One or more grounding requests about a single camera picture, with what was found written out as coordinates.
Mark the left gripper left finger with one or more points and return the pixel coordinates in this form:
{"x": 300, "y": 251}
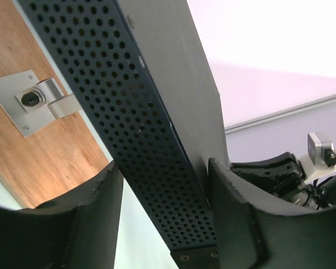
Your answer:
{"x": 78, "y": 229}

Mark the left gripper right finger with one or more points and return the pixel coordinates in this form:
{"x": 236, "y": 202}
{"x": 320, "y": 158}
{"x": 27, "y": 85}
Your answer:
{"x": 255, "y": 229}

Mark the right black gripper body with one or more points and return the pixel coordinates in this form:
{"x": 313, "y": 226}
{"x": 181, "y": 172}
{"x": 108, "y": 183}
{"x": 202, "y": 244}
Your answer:
{"x": 281, "y": 176}

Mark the dark grey network switch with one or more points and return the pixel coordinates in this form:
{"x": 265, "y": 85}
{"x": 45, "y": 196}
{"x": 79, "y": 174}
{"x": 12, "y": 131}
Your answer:
{"x": 139, "y": 71}

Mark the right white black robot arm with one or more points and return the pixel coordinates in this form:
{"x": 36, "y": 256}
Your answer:
{"x": 317, "y": 195}

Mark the wooden board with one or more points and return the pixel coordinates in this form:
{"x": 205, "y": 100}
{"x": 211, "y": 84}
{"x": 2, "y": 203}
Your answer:
{"x": 58, "y": 157}

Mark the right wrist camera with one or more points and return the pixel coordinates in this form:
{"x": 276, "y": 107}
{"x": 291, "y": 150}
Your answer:
{"x": 320, "y": 159}

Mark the silver metal mounting bracket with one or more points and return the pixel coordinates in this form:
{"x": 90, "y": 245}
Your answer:
{"x": 32, "y": 104}

